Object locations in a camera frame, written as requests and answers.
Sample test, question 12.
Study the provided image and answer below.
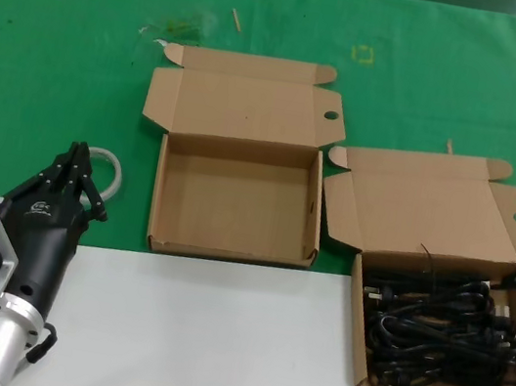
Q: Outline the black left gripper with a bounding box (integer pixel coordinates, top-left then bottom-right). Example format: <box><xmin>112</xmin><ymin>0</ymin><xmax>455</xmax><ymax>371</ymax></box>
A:
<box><xmin>0</xmin><ymin>127</ymin><xmax>122</xmax><ymax>325</ymax></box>

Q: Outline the cardboard box with plain lid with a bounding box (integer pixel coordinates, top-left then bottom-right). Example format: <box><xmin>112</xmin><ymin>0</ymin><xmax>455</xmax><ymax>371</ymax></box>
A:
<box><xmin>118</xmin><ymin>35</ymin><xmax>357</xmax><ymax>280</ymax></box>

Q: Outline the white double-sided tape roll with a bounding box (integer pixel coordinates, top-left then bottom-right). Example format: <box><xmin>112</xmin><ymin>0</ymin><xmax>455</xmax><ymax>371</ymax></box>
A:
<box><xmin>78</xmin><ymin>144</ymin><xmax>128</xmax><ymax>203</ymax></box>

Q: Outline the green table cloth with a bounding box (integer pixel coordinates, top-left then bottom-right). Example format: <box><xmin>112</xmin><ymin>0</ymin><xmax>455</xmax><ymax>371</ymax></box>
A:
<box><xmin>0</xmin><ymin>0</ymin><xmax>516</xmax><ymax>330</ymax></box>

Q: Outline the clear plastic wrapper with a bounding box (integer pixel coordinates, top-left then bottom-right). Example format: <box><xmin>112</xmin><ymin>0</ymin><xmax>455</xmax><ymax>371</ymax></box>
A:
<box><xmin>134</xmin><ymin>2</ymin><xmax>219</xmax><ymax>56</ymax></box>

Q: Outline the small wooden stick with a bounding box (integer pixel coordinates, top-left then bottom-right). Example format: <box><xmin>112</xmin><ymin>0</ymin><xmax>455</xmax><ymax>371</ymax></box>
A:
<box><xmin>229</xmin><ymin>8</ymin><xmax>247</xmax><ymax>34</ymax></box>

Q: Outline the black power cable bundle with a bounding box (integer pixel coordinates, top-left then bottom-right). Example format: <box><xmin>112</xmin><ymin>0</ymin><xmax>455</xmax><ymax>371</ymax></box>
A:
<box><xmin>360</xmin><ymin>311</ymin><xmax>516</xmax><ymax>386</ymax></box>

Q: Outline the black power cable with plug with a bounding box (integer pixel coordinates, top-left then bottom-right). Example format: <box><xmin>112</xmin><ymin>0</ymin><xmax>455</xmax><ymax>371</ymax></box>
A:
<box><xmin>358</xmin><ymin>263</ymin><xmax>516</xmax><ymax>345</ymax></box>

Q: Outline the black left wrist cable loop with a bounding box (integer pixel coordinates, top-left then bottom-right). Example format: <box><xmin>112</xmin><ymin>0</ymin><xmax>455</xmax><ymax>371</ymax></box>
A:
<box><xmin>23</xmin><ymin>319</ymin><xmax>62</xmax><ymax>370</ymax></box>

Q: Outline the cardboard box holding cable pile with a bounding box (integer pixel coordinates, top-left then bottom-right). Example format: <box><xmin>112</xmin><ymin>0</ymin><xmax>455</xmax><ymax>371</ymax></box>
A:
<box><xmin>289</xmin><ymin>131</ymin><xmax>516</xmax><ymax>386</ymax></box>

